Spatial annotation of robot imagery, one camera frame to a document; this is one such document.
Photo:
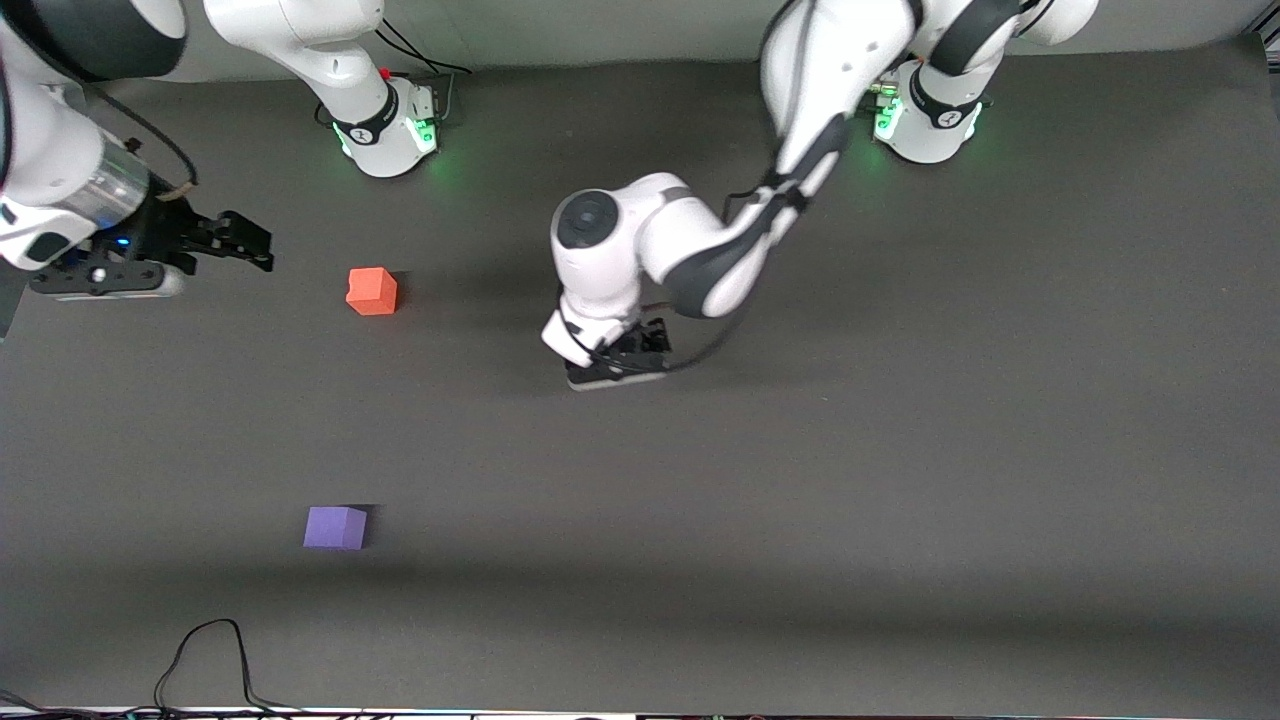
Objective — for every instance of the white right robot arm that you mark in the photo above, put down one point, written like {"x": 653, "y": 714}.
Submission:
{"x": 60, "y": 150}

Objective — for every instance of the orange foam block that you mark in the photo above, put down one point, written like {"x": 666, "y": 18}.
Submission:
{"x": 372, "y": 292}

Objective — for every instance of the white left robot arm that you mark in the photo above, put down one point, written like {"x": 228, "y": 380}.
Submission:
{"x": 820, "y": 60}

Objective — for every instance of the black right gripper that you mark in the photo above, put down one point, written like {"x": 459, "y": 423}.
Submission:
{"x": 168, "y": 232}

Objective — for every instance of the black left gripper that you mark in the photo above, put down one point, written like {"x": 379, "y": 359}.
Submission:
{"x": 640, "y": 347}

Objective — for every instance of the aluminium frame rail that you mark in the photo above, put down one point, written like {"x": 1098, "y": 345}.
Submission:
{"x": 1272, "y": 40}

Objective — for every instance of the purple foam block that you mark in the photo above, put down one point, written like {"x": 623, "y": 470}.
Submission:
{"x": 334, "y": 528}

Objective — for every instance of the dark grey table mat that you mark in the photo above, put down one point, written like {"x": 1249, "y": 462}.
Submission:
{"x": 700, "y": 550}

